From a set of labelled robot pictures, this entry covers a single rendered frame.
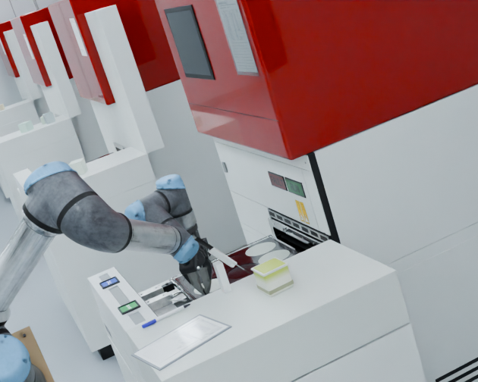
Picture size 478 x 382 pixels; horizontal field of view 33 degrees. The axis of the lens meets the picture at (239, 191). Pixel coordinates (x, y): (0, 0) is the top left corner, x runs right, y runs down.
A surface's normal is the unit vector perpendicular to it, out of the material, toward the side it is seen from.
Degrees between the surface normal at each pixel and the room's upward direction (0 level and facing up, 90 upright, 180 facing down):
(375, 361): 90
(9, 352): 51
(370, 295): 90
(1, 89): 90
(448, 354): 90
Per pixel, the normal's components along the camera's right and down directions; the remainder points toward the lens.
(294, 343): 0.36, 0.16
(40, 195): -0.47, -0.02
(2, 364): 0.15, -0.47
